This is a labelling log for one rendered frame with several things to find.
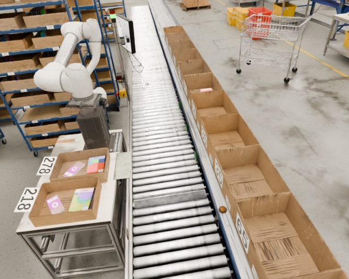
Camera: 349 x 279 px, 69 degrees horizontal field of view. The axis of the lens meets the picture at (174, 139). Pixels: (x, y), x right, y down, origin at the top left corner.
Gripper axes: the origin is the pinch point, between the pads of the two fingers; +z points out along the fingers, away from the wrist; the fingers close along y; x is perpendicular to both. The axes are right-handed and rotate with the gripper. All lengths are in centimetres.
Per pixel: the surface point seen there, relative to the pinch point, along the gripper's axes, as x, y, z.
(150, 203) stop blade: -13, 11, 94
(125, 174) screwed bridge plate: -5, 16, 60
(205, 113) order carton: -79, -14, 29
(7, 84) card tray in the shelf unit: 87, 27, -105
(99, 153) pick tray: 9.7, 17.0, 32.5
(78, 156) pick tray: 25.2, 21.3, 28.4
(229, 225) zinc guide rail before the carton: -41, -13, 133
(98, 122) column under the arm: 9.3, -5.6, 21.9
